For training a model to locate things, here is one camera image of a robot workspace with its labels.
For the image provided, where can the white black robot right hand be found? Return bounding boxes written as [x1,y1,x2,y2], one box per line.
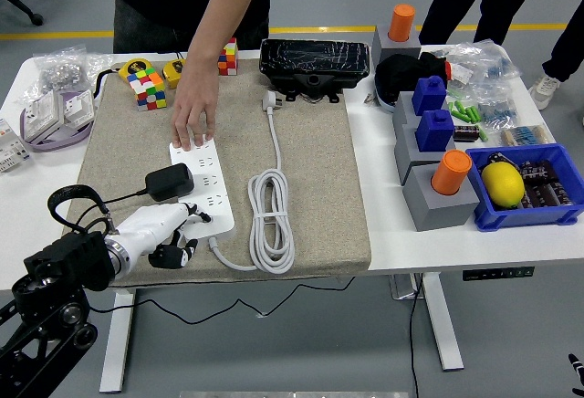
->
[568,353,584,398]

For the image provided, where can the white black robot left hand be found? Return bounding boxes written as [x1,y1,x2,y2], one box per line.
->
[111,202,214,276]

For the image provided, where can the person's left hand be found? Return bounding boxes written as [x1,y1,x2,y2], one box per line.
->
[172,58,222,152]

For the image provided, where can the black adapter cord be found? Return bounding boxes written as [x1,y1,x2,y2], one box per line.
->
[68,189,357,326]

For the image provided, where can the black plug adapter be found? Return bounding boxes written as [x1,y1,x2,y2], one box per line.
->
[144,162,196,203]

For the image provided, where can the white power strip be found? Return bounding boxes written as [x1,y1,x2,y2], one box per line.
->
[169,138,236,242]

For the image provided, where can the square yellow tape measure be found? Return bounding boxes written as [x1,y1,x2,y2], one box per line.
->
[162,51,188,91]

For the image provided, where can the colourful puzzle cube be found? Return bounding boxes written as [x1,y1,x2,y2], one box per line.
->
[218,37,240,78]
[126,68,169,113]

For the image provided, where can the round yellow black tape measure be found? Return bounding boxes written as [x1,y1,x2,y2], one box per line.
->
[94,58,155,99]

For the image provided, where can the empty clear plastic bag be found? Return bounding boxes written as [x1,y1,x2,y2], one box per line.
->
[85,53,117,81]

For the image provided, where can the person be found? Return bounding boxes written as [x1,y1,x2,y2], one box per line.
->
[111,0,271,56]
[418,0,563,47]
[528,0,584,112]

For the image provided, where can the white socket box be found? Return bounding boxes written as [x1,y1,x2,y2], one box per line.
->
[24,92,65,142]
[62,90,96,127]

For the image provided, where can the white table leg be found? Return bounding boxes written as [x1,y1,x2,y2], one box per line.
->
[421,273,466,372]
[99,288,138,394]

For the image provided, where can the black desk control panel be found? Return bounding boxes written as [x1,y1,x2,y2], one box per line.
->
[463,266,536,282]

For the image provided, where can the purple tray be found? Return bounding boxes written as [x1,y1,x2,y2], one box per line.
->
[19,90,97,153]

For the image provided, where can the black plastic-wrapped device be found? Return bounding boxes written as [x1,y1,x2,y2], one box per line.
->
[258,38,371,104]

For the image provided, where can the clear bag metal nuts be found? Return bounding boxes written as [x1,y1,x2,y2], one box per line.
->
[15,46,90,108]

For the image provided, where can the grey-brown mat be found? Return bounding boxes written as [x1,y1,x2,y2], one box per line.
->
[58,58,373,290]

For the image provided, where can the white circuit breaker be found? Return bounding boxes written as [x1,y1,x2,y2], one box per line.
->
[0,118,31,175]

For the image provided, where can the blue plastic bin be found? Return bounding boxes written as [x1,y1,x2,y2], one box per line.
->
[464,142,584,234]

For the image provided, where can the dark brown capacitor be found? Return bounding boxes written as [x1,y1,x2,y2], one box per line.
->
[453,125,482,143]
[521,183,557,211]
[518,161,560,185]
[550,182,577,208]

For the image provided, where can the pale blue dish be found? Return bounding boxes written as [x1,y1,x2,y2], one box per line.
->
[374,86,397,115]

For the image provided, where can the grey under-desk control box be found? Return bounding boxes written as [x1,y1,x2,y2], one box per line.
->
[390,274,427,302]

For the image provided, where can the yellow lemon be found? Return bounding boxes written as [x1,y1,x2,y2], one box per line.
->
[481,162,527,210]

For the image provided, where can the grey socket block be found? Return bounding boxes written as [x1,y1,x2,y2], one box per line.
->
[394,122,458,186]
[402,164,482,234]
[392,91,452,129]
[371,25,422,68]

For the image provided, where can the orange cylinder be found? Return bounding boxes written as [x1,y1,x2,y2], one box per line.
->
[431,150,474,197]
[388,4,417,44]

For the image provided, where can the black metal clip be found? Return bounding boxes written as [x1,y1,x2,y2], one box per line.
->
[486,152,520,172]

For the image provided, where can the blue square peg block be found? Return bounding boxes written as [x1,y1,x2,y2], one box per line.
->
[412,75,448,118]
[415,110,456,153]

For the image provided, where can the clear bag beige blue resistors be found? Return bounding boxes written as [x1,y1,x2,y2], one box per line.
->
[500,124,557,148]

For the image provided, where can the white label packet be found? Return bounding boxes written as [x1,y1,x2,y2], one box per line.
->
[450,63,475,85]

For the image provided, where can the small clear bag blue resistors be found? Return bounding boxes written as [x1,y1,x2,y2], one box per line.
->
[471,83,520,126]

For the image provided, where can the large clear bag blue resistors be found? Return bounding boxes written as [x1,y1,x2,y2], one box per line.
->
[445,40,523,88]

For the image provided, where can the white power strip cable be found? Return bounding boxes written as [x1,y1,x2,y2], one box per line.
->
[207,90,297,276]

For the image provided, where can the black hanging power cable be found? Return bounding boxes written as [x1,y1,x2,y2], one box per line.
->
[408,275,424,398]

